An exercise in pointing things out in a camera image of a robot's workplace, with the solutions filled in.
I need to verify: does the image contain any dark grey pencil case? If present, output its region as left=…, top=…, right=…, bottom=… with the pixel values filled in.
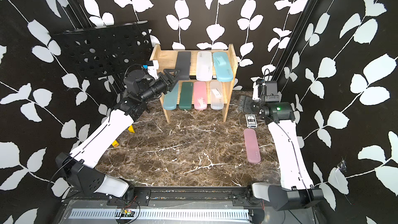
left=175, top=51, right=191, bottom=80

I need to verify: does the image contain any white pencil case top shelf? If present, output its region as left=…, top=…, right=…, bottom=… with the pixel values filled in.
left=196, top=51, right=213, bottom=82

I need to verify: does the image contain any light blue pencil case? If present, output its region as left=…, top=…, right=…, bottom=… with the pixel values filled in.
left=212, top=52, right=233, bottom=83

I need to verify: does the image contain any pink pencil case top shelf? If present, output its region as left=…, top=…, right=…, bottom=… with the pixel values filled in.
left=244, top=129, right=261, bottom=164

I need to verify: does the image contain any pink pencil case shelf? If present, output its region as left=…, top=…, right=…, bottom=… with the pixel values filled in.
left=244, top=129, right=261, bottom=164
left=193, top=81, right=208, bottom=111

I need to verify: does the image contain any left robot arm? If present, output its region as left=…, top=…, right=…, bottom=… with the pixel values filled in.
left=55, top=68, right=182, bottom=198

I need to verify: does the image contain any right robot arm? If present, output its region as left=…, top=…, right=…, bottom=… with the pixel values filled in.
left=238, top=95, right=324, bottom=211

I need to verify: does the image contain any teal pencil case lower shelf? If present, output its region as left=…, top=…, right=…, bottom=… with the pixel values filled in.
left=163, top=83, right=179, bottom=111

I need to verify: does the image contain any dark green pencil case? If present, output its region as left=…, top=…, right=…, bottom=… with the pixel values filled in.
left=179, top=82, right=193, bottom=110

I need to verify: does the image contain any pink pencil case lower shelf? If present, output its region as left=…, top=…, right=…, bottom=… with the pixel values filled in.
left=193, top=81, right=208, bottom=111

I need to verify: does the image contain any wooden two-tier shelf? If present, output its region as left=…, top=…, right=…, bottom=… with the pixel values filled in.
left=150, top=44, right=238, bottom=123

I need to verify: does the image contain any clear pencil case lower shelf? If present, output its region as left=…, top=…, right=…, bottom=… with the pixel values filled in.
left=210, top=80, right=224, bottom=110

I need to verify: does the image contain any small black white card box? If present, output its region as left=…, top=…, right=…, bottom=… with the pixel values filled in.
left=245, top=114, right=258, bottom=128

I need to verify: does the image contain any yellow triangular block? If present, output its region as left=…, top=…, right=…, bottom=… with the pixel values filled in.
left=128, top=125, right=135, bottom=133

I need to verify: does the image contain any black perforated music stand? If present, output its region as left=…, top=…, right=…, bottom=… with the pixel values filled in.
left=51, top=21, right=153, bottom=79

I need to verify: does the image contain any yellow numbered block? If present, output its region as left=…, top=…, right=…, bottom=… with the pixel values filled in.
left=112, top=141, right=120, bottom=148

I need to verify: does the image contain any small circuit board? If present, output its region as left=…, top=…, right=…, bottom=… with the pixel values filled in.
left=116, top=208, right=136, bottom=219

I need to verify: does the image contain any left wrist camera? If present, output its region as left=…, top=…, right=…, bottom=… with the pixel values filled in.
left=144, top=64, right=159, bottom=79

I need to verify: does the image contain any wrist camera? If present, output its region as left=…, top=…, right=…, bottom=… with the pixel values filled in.
left=144, top=64, right=159, bottom=79
left=252, top=79, right=280, bottom=103

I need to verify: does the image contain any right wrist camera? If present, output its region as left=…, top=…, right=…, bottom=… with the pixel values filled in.
left=252, top=79, right=280, bottom=103

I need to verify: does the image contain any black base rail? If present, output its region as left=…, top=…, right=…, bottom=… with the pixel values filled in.
left=67, top=184, right=323, bottom=211

